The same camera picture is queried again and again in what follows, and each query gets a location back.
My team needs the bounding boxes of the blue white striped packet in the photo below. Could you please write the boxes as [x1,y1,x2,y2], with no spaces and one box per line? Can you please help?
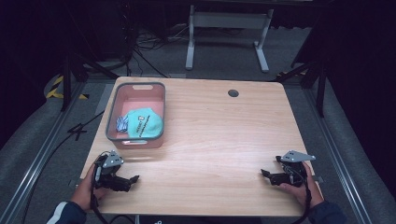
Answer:
[115,115,130,133]

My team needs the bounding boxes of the person's left hand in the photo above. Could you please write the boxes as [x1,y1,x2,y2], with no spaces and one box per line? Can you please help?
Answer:
[70,163,110,212]

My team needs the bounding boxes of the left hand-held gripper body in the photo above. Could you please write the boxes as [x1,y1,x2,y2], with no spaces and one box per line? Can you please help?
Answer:
[92,150,125,191]

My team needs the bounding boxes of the yellow black hazard tape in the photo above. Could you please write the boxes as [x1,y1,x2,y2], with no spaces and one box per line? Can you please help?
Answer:
[45,75,90,101]

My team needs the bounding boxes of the aluminium floor rail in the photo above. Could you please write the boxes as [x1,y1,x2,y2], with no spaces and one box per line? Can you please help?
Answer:
[304,88,375,224]
[0,81,86,224]

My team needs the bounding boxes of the black floor cable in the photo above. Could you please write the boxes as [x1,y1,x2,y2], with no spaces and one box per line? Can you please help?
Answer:
[20,109,106,224]

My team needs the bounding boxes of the grey metal table frame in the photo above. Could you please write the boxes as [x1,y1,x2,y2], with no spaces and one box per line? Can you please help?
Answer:
[185,4,276,74]

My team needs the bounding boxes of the black tripod stand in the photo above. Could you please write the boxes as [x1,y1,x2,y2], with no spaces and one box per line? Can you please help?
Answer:
[59,51,120,112]
[276,61,329,119]

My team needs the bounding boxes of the pink basket with grey rim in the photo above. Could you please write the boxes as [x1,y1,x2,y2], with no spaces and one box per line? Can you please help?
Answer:
[105,81,166,150]

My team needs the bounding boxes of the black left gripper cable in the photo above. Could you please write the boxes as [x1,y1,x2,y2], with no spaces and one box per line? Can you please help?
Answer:
[89,161,135,224]

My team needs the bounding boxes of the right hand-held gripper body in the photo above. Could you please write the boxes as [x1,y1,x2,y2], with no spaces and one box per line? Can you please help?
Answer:
[275,149,317,189]

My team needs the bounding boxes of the black coiled right gripper cable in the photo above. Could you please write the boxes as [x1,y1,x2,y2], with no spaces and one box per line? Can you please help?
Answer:
[289,167,314,224]

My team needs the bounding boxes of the bundle of floor cables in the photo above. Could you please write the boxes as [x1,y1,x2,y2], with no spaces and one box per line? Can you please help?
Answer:
[124,21,191,78]

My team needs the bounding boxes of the person's right hand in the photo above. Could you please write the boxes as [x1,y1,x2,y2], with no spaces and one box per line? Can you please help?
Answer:
[277,161,325,209]

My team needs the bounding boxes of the teal cloth pouch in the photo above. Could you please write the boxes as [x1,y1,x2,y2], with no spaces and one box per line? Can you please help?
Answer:
[125,107,164,139]

